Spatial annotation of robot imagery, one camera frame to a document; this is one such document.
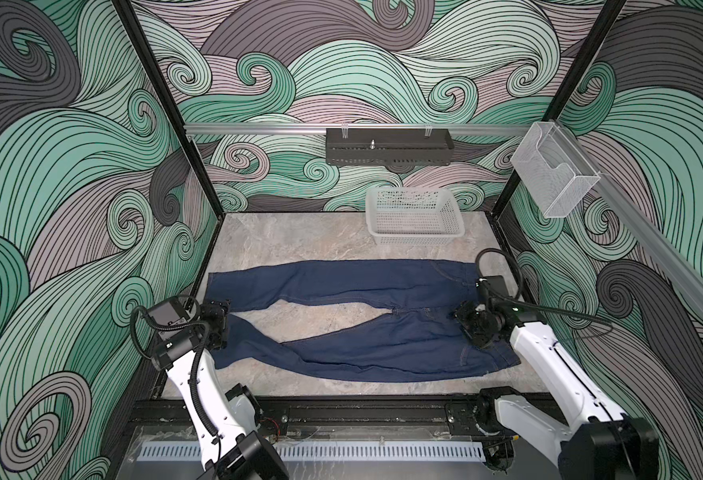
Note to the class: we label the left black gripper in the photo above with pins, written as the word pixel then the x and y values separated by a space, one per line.
pixel 215 309

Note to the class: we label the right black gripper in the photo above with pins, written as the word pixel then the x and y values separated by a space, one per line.
pixel 462 310

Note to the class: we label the dark blue denim trousers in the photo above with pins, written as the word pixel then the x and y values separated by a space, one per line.
pixel 415 339

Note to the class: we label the white perforated plastic basket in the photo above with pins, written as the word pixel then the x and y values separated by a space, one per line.
pixel 413 216

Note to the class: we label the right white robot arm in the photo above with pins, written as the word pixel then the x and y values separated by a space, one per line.
pixel 596 439

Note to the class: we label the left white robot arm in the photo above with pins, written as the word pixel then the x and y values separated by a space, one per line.
pixel 179 336

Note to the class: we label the black perforated metal tray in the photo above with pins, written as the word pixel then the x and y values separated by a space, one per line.
pixel 389 147

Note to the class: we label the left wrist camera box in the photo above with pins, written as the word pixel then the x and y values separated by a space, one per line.
pixel 172 315

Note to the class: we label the white slotted cable duct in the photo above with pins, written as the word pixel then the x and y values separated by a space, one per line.
pixel 408 451

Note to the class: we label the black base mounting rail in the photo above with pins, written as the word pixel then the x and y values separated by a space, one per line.
pixel 445 416

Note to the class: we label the clear plastic wall bin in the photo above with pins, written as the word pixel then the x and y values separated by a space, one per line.
pixel 554 168

